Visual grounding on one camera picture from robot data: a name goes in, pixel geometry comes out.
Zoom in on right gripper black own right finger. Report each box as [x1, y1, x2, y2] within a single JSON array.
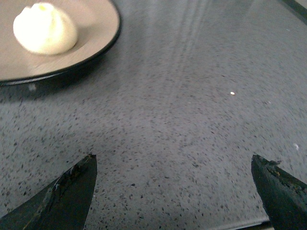
[[251, 155, 307, 230]]

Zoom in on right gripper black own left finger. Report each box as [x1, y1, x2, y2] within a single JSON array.
[[0, 154, 97, 230]]

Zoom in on white steamed bun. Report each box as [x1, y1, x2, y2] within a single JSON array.
[[13, 2, 78, 55]]

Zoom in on brown plate with black rim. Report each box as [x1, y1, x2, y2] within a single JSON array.
[[0, 0, 121, 86]]

